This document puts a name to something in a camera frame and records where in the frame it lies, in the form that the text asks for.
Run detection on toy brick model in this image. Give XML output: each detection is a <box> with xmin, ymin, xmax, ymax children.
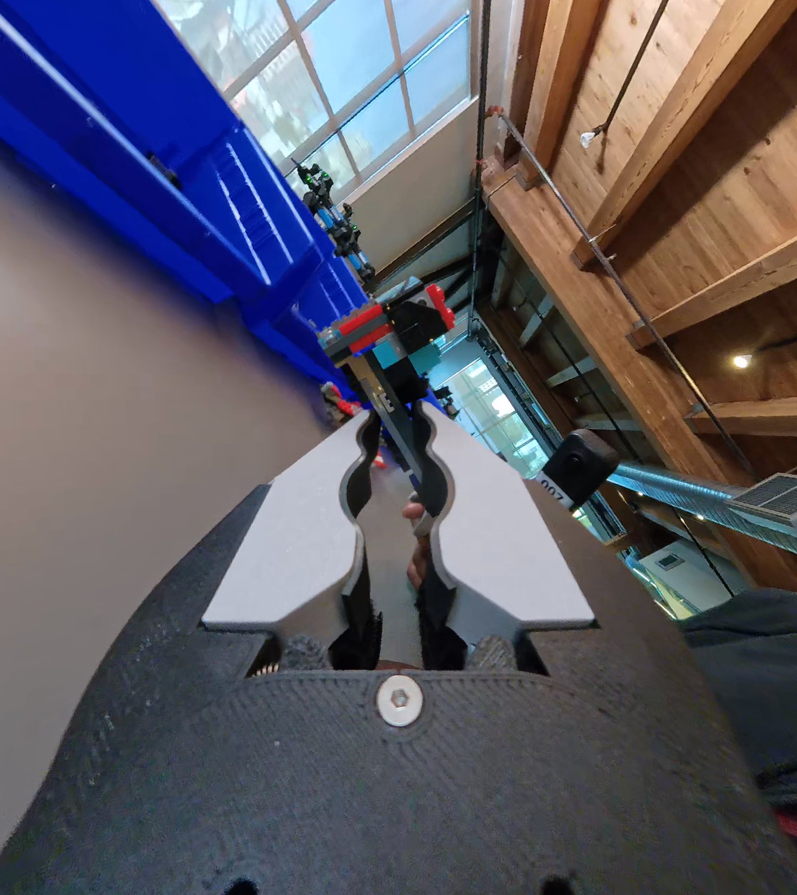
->
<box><xmin>318</xmin><ymin>278</ymin><xmax>457</xmax><ymax>538</ymax></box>

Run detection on person's dark clothing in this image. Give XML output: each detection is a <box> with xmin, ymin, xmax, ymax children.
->
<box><xmin>678</xmin><ymin>587</ymin><xmax>797</xmax><ymax>895</ymax></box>

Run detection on person's right hand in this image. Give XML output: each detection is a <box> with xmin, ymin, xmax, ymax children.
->
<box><xmin>402</xmin><ymin>502</ymin><xmax>436</xmax><ymax>590</ymax></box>

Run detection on rusty ceiling rod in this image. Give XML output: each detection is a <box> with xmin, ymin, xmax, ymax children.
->
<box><xmin>485</xmin><ymin>105</ymin><xmax>756</xmax><ymax>476</ymax></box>

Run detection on hanging spot lamp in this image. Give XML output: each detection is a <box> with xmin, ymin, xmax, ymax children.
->
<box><xmin>580</xmin><ymin>0</ymin><xmax>672</xmax><ymax>149</ymax></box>

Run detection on loose toy bricks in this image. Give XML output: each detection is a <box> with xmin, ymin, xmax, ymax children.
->
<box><xmin>320</xmin><ymin>381</ymin><xmax>388</xmax><ymax>469</ymax></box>

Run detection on silver ventilation duct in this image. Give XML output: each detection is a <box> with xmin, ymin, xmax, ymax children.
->
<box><xmin>608</xmin><ymin>461</ymin><xmax>797</xmax><ymax>567</ymax></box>

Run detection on large blue storage bin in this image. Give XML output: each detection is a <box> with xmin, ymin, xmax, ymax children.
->
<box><xmin>0</xmin><ymin>0</ymin><xmax>280</xmax><ymax>305</ymax></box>

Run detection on wooden ceiling beam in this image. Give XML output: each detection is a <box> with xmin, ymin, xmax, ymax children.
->
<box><xmin>628</xmin><ymin>210</ymin><xmax>797</xmax><ymax>351</ymax></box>
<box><xmin>572</xmin><ymin>0</ymin><xmax>797</xmax><ymax>270</ymax></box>
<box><xmin>513</xmin><ymin>0</ymin><xmax>605</xmax><ymax>190</ymax></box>
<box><xmin>685</xmin><ymin>393</ymin><xmax>797</xmax><ymax>439</ymax></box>

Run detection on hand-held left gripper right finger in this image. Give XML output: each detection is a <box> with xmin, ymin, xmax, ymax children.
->
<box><xmin>416</xmin><ymin>400</ymin><xmax>596</xmax><ymax>646</ymax></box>

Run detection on large paned window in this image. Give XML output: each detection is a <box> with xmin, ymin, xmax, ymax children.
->
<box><xmin>153</xmin><ymin>0</ymin><xmax>472</xmax><ymax>204</ymax></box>

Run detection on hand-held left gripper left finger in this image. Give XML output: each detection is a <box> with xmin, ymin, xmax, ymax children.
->
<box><xmin>201</xmin><ymin>409</ymin><xmax>381</xmax><ymax>647</ymax></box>

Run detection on duct vent grille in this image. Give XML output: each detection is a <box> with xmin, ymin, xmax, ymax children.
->
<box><xmin>730</xmin><ymin>473</ymin><xmax>797</xmax><ymax>522</ymax></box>

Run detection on small blue storage bin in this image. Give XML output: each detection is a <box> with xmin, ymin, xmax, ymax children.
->
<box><xmin>188</xmin><ymin>126</ymin><xmax>371</xmax><ymax>382</ymax></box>

